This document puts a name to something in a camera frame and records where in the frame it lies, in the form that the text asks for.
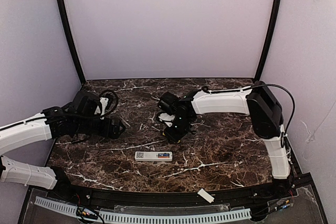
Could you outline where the white remote control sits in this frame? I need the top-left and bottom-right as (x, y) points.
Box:
(134, 152), (173, 162)

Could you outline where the white battery cover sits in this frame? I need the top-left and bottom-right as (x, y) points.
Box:
(197, 188), (214, 204)

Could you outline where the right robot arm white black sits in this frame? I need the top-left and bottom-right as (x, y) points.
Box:
(156, 81), (293, 193)

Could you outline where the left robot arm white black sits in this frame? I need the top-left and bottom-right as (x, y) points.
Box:
(1, 90), (125, 190)

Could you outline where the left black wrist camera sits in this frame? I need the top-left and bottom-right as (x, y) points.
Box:
(70, 89), (119, 120)

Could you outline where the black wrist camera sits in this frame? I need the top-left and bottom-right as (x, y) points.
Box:
(156, 92), (180, 127)
(70, 89), (119, 120)

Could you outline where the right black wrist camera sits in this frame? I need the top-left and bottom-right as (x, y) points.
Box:
(156, 92), (180, 127)

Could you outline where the black front table rail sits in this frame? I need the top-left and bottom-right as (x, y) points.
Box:
(47, 166), (297, 208)

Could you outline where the white slotted cable duct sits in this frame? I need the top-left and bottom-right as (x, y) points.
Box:
(34, 196), (251, 223)

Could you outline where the right black frame post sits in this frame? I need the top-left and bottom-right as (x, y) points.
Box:
(254, 0), (281, 81)

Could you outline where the black frame post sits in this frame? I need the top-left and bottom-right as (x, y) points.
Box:
(254, 0), (281, 81)
(56, 0), (86, 86)

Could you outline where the left black frame post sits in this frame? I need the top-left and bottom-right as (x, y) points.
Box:
(56, 0), (86, 86)

